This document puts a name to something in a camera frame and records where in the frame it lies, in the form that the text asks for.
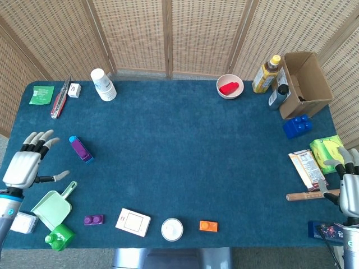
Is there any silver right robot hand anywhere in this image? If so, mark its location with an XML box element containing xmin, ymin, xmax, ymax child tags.
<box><xmin>318</xmin><ymin>146</ymin><xmax>359</xmax><ymax>218</ymax></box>

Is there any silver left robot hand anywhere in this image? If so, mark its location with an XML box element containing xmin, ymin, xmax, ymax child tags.
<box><xmin>2</xmin><ymin>129</ymin><xmax>70</xmax><ymax>197</ymax></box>

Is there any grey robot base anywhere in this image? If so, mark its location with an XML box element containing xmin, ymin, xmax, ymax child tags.
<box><xmin>112</xmin><ymin>247</ymin><xmax>233</xmax><ymax>269</ymax></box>

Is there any blue four-stud toy block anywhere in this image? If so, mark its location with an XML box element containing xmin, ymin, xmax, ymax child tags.
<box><xmin>68</xmin><ymin>135</ymin><xmax>94</xmax><ymax>164</ymax></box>

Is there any green lego brick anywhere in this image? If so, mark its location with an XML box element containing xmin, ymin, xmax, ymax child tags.
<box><xmin>44</xmin><ymin>223</ymin><xmax>76</xmax><ymax>252</ymax></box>

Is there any blue lego brick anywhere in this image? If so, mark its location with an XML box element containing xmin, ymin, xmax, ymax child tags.
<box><xmin>282</xmin><ymin>114</ymin><xmax>314</xmax><ymax>140</ymax></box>

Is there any stack of white paper cups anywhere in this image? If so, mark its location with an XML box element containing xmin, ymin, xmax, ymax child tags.
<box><xmin>90</xmin><ymin>68</ymin><xmax>117</xmax><ymax>102</ymax></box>

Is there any orange toy block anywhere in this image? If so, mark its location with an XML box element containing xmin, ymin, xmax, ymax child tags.
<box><xmin>199</xmin><ymin>220</ymin><xmax>218</xmax><ymax>233</ymax></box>

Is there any red block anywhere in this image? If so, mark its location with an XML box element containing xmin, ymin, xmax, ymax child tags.
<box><xmin>219</xmin><ymin>81</ymin><xmax>240</xmax><ymax>95</ymax></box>

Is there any wooden stick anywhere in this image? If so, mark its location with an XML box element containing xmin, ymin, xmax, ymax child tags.
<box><xmin>286</xmin><ymin>189</ymin><xmax>342</xmax><ymax>202</ymax></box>

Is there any orange and white snack box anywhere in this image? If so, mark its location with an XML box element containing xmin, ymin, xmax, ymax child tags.
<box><xmin>288</xmin><ymin>149</ymin><xmax>329</xmax><ymax>192</ymax></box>

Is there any mint green plastic scoop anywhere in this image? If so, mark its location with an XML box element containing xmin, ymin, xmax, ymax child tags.
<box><xmin>30</xmin><ymin>180</ymin><xmax>78</xmax><ymax>232</ymax></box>

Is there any green tissue pack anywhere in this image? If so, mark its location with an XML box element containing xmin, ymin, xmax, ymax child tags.
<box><xmin>309</xmin><ymin>134</ymin><xmax>348</xmax><ymax>175</ymax></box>

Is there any dark blue flat box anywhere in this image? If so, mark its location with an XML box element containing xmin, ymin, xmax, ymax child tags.
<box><xmin>307</xmin><ymin>221</ymin><xmax>346</xmax><ymax>240</ymax></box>

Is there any white wipes pack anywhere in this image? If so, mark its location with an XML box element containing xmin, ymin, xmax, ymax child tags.
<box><xmin>10</xmin><ymin>211</ymin><xmax>39</xmax><ymax>234</ymax></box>

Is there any green packet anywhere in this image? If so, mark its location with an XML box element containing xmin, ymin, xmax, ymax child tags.
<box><xmin>29</xmin><ymin>85</ymin><xmax>55</xmax><ymax>105</ymax></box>

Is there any small white box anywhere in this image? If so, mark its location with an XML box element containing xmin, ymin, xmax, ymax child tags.
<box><xmin>67</xmin><ymin>82</ymin><xmax>82</xmax><ymax>99</ymax></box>

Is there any brown cardboard box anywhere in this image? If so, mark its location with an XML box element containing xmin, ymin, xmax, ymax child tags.
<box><xmin>276</xmin><ymin>51</ymin><xmax>334</xmax><ymax>120</ymax></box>

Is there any dark grey bottle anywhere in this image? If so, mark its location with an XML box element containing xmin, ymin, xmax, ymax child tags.
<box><xmin>268</xmin><ymin>84</ymin><xmax>290</xmax><ymax>110</ymax></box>

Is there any white and red medicine box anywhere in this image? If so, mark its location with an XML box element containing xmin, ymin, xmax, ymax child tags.
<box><xmin>114</xmin><ymin>207</ymin><xmax>151</xmax><ymax>238</ymax></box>

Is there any yellow tea bottle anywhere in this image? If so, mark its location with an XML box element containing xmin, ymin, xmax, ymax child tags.
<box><xmin>251</xmin><ymin>54</ymin><xmax>282</xmax><ymax>94</ymax></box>

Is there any blue carpet table cover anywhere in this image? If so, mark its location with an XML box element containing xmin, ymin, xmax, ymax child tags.
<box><xmin>0</xmin><ymin>80</ymin><xmax>348</xmax><ymax>250</ymax></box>

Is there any white lidded plastic jar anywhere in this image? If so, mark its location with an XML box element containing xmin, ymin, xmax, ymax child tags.
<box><xmin>160</xmin><ymin>217</ymin><xmax>184</xmax><ymax>242</ymax></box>

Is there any beige bowl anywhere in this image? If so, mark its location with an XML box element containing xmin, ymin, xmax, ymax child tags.
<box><xmin>216</xmin><ymin>73</ymin><xmax>245</xmax><ymax>100</ymax></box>

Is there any rattan folding screen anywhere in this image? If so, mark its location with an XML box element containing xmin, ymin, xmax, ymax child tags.
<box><xmin>0</xmin><ymin>0</ymin><xmax>359</xmax><ymax>157</ymax></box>

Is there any black cable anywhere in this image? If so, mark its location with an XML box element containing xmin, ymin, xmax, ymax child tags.
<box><xmin>316</xmin><ymin>226</ymin><xmax>343</xmax><ymax>269</ymax></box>

